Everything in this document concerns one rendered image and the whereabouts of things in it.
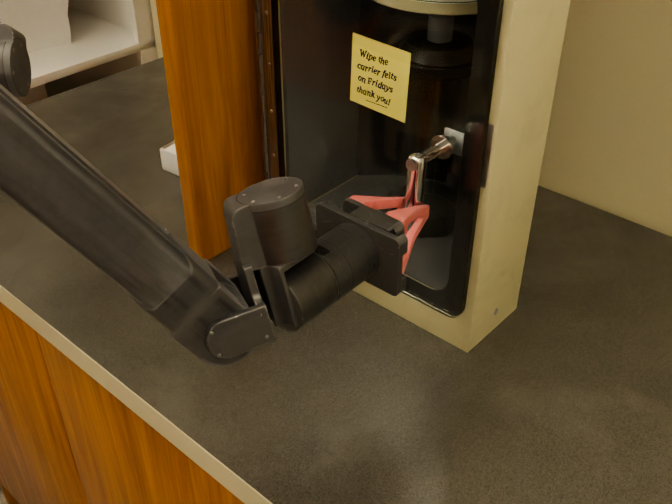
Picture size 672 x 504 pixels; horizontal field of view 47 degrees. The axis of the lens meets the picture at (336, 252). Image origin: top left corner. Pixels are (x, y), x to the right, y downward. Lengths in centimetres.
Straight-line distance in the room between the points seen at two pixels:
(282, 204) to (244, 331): 11
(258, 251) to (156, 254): 8
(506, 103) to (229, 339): 34
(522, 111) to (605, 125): 43
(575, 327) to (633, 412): 14
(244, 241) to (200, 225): 40
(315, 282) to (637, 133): 66
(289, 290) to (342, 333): 30
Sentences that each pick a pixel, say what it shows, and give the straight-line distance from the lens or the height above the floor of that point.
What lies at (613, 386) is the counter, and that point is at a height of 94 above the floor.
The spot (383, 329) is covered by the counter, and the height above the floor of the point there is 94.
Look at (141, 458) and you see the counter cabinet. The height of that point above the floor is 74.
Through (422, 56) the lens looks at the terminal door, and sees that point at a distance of 78.
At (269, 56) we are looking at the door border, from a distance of 93.
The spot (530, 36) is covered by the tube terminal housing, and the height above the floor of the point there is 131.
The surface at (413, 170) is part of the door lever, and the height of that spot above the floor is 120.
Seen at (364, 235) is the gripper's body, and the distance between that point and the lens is 71.
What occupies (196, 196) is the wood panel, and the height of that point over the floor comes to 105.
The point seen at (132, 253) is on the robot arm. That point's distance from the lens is 62.
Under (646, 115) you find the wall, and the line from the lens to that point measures 119.
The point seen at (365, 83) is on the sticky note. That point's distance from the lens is 84.
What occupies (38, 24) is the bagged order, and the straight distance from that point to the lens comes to 191.
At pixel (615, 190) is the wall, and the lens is 125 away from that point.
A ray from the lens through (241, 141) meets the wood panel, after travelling 104.
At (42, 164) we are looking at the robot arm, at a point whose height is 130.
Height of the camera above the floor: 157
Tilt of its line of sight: 36 degrees down
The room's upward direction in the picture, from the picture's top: straight up
